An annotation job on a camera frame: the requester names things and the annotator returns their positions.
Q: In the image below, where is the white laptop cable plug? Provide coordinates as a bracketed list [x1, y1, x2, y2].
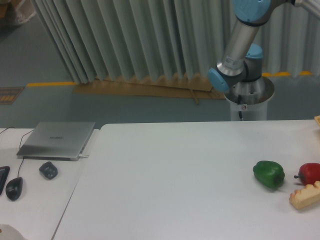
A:
[78, 154, 89, 159]

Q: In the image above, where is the black keyboard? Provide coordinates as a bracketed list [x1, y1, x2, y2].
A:
[0, 166, 11, 195]

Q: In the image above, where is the brown cardboard sheet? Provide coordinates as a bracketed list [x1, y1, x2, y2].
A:
[73, 73, 225, 105]

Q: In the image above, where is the wooden tray corner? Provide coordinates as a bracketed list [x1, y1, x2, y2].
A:
[314, 115, 320, 126]

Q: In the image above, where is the black earbuds case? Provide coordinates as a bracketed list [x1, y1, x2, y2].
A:
[39, 161, 58, 180]

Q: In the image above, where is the red bell pepper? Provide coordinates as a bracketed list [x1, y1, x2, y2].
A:
[294, 162, 320, 185]

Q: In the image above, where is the plastic wrapped cardboard box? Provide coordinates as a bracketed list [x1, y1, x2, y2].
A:
[0, 0, 36, 28]

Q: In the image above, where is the black mouse cable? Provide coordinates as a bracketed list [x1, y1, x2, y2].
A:
[0, 126, 38, 179]

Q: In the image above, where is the silver closed laptop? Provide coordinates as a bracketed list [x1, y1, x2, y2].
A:
[16, 121, 96, 161]

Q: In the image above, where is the grey pleated curtain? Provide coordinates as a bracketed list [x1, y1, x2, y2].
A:
[32, 0, 320, 84]

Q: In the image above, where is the beige toy bread slice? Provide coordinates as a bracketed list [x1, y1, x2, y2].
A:
[289, 181, 320, 210]

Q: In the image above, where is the white plate edge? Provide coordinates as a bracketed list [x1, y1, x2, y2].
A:
[0, 224, 25, 240]

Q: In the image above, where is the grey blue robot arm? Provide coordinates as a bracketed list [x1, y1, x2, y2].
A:
[208, 0, 320, 92]

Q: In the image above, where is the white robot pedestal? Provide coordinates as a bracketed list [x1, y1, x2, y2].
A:
[224, 76, 275, 121]

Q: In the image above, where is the black computer mouse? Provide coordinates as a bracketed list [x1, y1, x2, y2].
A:
[5, 177, 23, 201]

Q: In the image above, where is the green bell pepper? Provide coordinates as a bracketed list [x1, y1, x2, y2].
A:
[252, 160, 285, 189]

